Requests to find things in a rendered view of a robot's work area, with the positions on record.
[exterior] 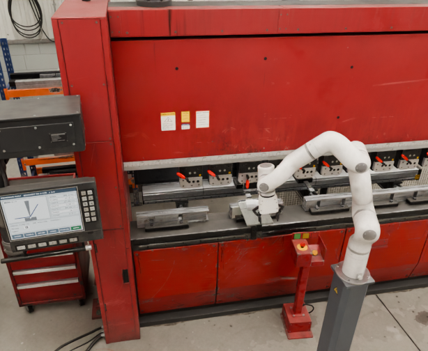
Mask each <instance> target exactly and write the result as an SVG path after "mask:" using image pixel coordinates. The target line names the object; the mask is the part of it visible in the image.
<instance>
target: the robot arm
mask: <svg viewBox="0 0 428 351"><path fill-rule="evenodd" d="M325 153H332V154H333V155H334V156H335V157H336V158H337V159H338V160H339V161H340V162H341V163H342V164H343V165H344V166H345V167H346V168H347V169H348V173H349V180H350V185H351V194H352V217H353V223H354V226H355V233H354V234H353V235H352V236H351V237H350V238H349V242H348V245H347V248H346V254H345V257H344V260H343V261H341V262H339V263H338V264H337V265H336V268H335V272H336V274H337V276H338V277H339V278H340V279H341V280H343V281H344V282H346V283H349V284H352V285H363V284H365V283H367V282H368V281H369V279H370V273H369V270H368V269H367V268H366V265H367V261H368V258H369V253H370V250H371V247H372V244H373V243H375V242H376V241H377V240H378V239H379V236H380V232H381V229H380V225H379V221H378V219H377V216H376V212H375V209H374V204H373V195H372V182H371V176H370V172H369V168H370V166H371V160H370V158H369V155H368V152H367V149H366V147H365V145H364V144H363V143H362V142H359V141H352V142H350V141H349V140H348V139H347V138H346V137H345V136H343V135H342V134H340V133H338V132H333V131H327V132H324V133H322V134H320V135H318V136H317V137H315V138H314V139H312V140H311V141H309V142H307V143H306V144H304V145H303V146H301V147H299V148H298V149H296V150H295V151H293V152H292V153H290V154H288V155H287V156H286V157H285V158H284V159H283V160H282V162H281V163H280V164H279V166H278V167H277V168H275V166H274V165H273V164H271V163H263V164H260V165H258V178H259V179H258V182H257V188H258V190H259V194H260V195H259V201H258V206H257V207H255V208H253V209H252V211H253V213H254V214H255V215H256V216H258V222H260V224H261V215H264V214H270V213H275V212H276V213H275V216H276V220H277V221H278V219H280V216H279V214H280V213H281V211H282V210H283V208H284V206H283V205H282V204H279V203H278V202H277V195H276V193H275V188H276V187H279V186H280V185H282V184H283V183H284V182H286V181H287V180H288V179H289V178H290V177H291V176H292V175H293V174H294V173H295V172H296V171H297V170H298V169H300V168H301V167H303V166H305V165H306V164H309V163H310V162H312V161H314V160H315V159H317V158H318V157H320V156H322V155H324V154H325ZM278 206H279V207H281V208H280V209H278ZM258 209H259V211H258V212H256V210H258Z"/></svg>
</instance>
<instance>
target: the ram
mask: <svg viewBox="0 0 428 351"><path fill-rule="evenodd" d="M111 48H112V60H113V68H114V81H115V88H116V101H117V107H118V115H119V127H120V135H121V147H122V155H123V162H142V161H151V160H161V159H180V158H190V157H208V156H218V155H237V154H246V153H265V152H275V151H285V150H296V149H298V148H299V147H301V146H303V145H304V144H306V143H307V142H309V141H311V140H312V139H314V138H315V137H317V136H318V135H320V134H322V133H324V132H327V131H333V132H338V133H340V134H342V135H343V136H345V137H346V138H347V139H348V140H349V141H350V142H352V141H359V142H362V143H363V144H364V145H369V144H380V143H398V142H408V141H426V140H428V31H393V32H361V33H299V34H268V35H236V36H174V37H143V38H111ZM209 110H210V115H209V127H204V128H196V111H209ZM182 111H189V112H190V122H181V112H182ZM170 112H175V122H176V129H175V130H163V131H162V126H161V113H170ZM181 124H190V129H184V130H182V127H181ZM286 156H287V155H276V156H266V157H248V158H238V159H221V160H211V161H201V162H183V163H173V164H156V165H146V166H128V167H124V165H123V168H124V171H134V170H144V169H161V168H171V167H180V166H198V165H207V164H224V163H234V162H251V161H261V160H270V159H284V158H285V157H286Z"/></svg>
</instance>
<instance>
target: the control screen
mask: <svg viewBox="0 0 428 351"><path fill-rule="evenodd" d="M0 201H1V206H2V209H3V213H4V216H5V219H6V223H7V226H8V230H9V233H10V237H11V240H17V239H22V238H28V237H36V236H41V235H50V234H55V233H64V232H69V231H78V230H83V226H82V219H81V214H80V211H79V203H78V199H77V191H76V187H74V188H68V189H58V190H52V191H46V192H35V193H28V194H18V195H12V196H1V197H0ZM28 225H30V227H31V228H30V229H23V226H28Z"/></svg>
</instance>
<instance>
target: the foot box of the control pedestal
mask: <svg viewBox="0 0 428 351"><path fill-rule="evenodd" d="M293 304H294V303H286V304H283V307H282V312H281V313H280V315H281V319H282V322H283V325H284V329H285V332H286V335H287V338H288V339H289V340H291V339H300V338H313V333H312V330H311V329H310V328H311V325H312V321H311V318H310V316H309V313H308V311H307V308H306V306H305V305H304V306H303V312H304V314H305V316H302V317H292V314H291V311H290V308H289V307H290V306H293Z"/></svg>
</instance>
